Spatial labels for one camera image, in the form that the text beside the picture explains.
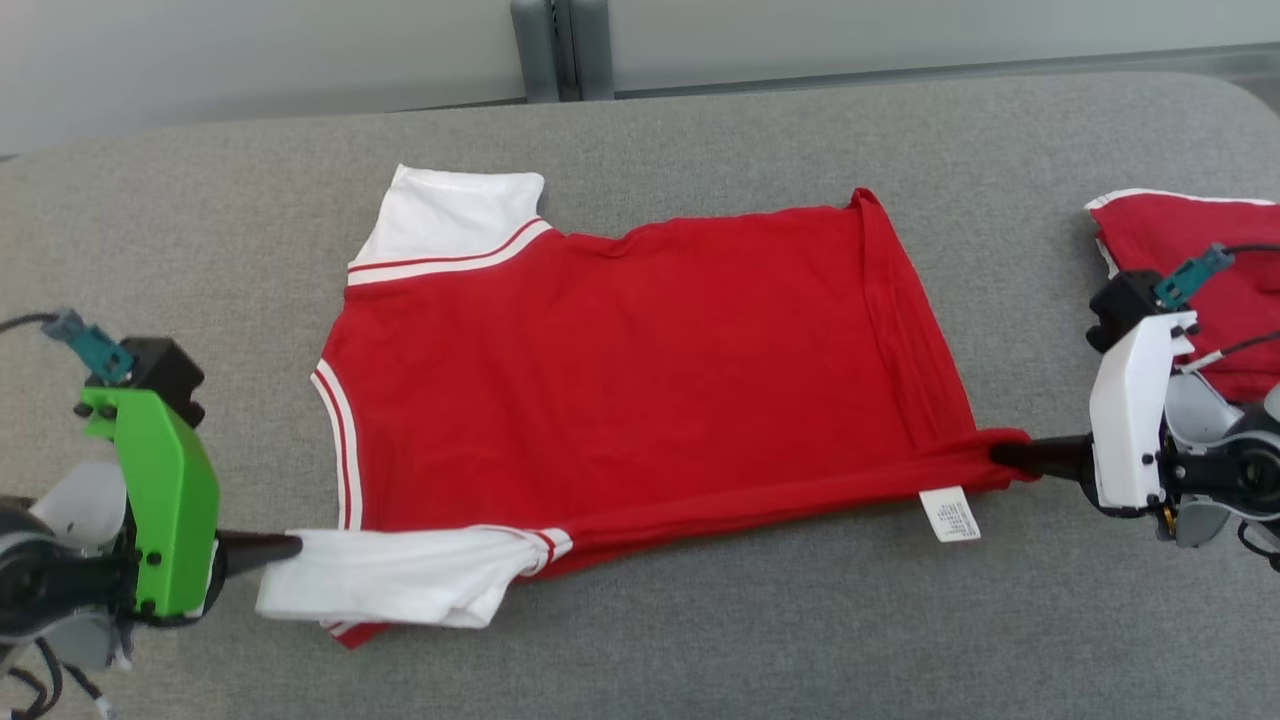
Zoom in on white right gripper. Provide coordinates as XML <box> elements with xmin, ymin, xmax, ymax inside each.
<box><xmin>990</xmin><ymin>310</ymin><xmax>1199</xmax><ymax>517</ymax></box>

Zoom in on right camera cable teal plug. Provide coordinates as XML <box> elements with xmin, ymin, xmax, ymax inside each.
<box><xmin>1153</xmin><ymin>242</ymin><xmax>1280</xmax><ymax>312</ymax></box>

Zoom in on right gripper thin black cable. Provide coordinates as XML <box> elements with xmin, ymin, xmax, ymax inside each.
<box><xmin>1178</xmin><ymin>332</ymin><xmax>1280</xmax><ymax>376</ymax></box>

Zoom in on grey fabric sofa cushion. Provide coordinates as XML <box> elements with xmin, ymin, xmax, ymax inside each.
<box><xmin>0</xmin><ymin>70</ymin><xmax>1280</xmax><ymax>720</ymax></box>

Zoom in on left camera cable teal plug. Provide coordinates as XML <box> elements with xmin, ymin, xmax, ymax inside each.
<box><xmin>0</xmin><ymin>308</ymin><xmax>137</xmax><ymax>386</ymax></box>

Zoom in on camera cable teal plug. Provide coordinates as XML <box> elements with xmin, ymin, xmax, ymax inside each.
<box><xmin>0</xmin><ymin>308</ymin><xmax>137</xmax><ymax>386</ymax></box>
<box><xmin>1153</xmin><ymin>242</ymin><xmax>1280</xmax><ymax>312</ymax></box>

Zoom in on gripper thin black cable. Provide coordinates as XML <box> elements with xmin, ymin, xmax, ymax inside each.
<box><xmin>1178</xmin><ymin>332</ymin><xmax>1280</xmax><ymax>376</ymax></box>
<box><xmin>0</xmin><ymin>640</ymin><xmax>121</xmax><ymax>720</ymax></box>

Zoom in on left gripper thin black cable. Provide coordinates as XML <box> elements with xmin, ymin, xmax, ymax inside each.
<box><xmin>0</xmin><ymin>640</ymin><xmax>121</xmax><ymax>720</ymax></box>

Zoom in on red shorts white trim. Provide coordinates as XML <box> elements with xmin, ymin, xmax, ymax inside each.
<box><xmin>1085</xmin><ymin>188</ymin><xmax>1280</xmax><ymax>406</ymax></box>

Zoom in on grey partition post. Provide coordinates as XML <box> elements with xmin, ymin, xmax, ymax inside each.
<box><xmin>510</xmin><ymin>0</ymin><xmax>561</xmax><ymax>104</ymax></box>
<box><xmin>556</xmin><ymin>0</ymin><xmax>615</xmax><ymax>102</ymax></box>

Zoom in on grey partition bottom rail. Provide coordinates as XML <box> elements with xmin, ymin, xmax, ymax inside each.
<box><xmin>612</xmin><ymin>42</ymin><xmax>1280</xmax><ymax>99</ymax></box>

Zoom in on red T-shirt white sleeves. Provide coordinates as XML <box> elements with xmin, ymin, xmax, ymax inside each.
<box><xmin>255</xmin><ymin>163</ymin><xmax>1041</xmax><ymax>651</ymax></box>

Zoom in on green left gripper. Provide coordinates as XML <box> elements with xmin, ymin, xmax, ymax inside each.
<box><xmin>78</xmin><ymin>386</ymin><xmax>304</xmax><ymax>621</ymax></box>

